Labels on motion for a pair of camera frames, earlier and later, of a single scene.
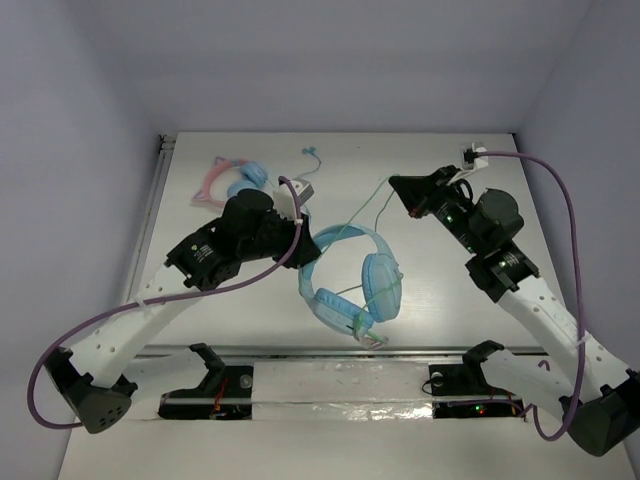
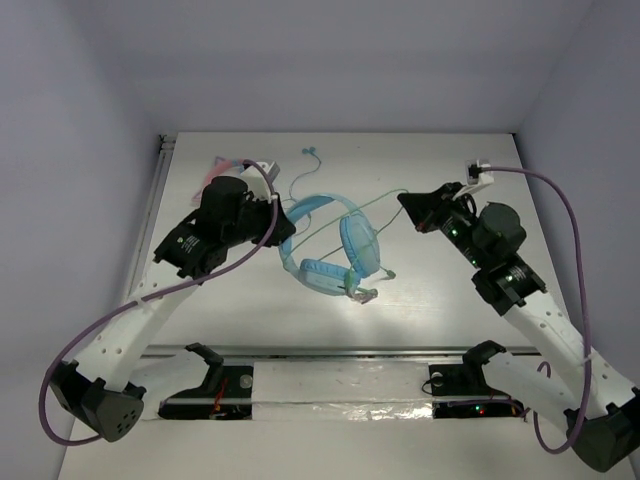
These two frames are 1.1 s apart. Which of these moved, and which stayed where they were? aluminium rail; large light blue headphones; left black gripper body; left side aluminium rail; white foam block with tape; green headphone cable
Moved: large light blue headphones; left black gripper body; green headphone cable
Stayed: aluminium rail; left side aluminium rail; white foam block with tape
